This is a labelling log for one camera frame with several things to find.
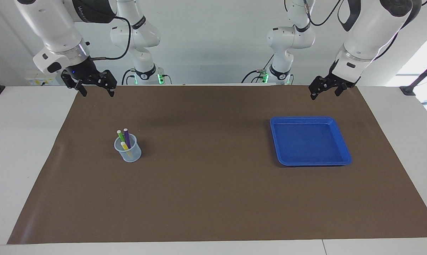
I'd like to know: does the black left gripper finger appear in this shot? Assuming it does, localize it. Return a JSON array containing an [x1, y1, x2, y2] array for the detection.
[[335, 84, 356, 97], [308, 76, 333, 101]]

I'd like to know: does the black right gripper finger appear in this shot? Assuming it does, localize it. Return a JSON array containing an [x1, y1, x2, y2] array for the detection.
[[60, 70, 88, 97], [98, 70, 117, 97]]

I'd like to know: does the blue plastic tray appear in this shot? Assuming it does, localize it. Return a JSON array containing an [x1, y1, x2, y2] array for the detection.
[[269, 116, 353, 167]]

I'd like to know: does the clear plastic cup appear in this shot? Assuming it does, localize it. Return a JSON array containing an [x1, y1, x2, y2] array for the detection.
[[114, 133, 142, 163]]

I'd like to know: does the black angled stand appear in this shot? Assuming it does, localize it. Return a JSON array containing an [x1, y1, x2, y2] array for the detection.
[[399, 57, 427, 96]]

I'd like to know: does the brown table mat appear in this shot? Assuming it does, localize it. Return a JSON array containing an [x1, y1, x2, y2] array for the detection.
[[7, 84, 427, 245]]

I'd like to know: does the white wall socket box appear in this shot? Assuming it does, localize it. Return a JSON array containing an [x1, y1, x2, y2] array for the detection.
[[26, 73, 63, 86]]

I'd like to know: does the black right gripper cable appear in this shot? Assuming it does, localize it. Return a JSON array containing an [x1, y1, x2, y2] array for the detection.
[[92, 16, 132, 61]]

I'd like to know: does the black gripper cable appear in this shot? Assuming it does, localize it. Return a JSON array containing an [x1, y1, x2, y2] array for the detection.
[[284, 0, 345, 27], [92, 16, 132, 61]]

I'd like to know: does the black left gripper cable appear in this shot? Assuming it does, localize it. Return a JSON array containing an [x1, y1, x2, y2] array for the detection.
[[284, 0, 345, 27]]

